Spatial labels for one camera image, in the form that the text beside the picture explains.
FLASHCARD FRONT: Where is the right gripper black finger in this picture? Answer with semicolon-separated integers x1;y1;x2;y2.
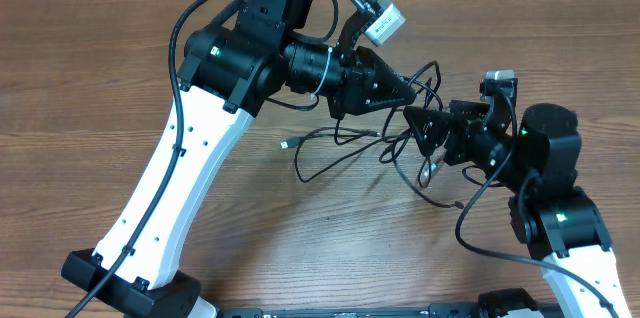
448;100;490;121
403;106;453;157

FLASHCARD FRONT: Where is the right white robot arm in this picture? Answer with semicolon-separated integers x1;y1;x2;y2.
404;97;631;317

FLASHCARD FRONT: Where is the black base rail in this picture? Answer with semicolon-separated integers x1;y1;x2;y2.
199;288;571;318

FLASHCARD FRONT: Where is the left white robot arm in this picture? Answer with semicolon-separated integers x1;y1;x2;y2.
61;0;415;317

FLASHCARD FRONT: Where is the thin black usb cable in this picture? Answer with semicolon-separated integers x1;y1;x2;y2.
378;127;465;210

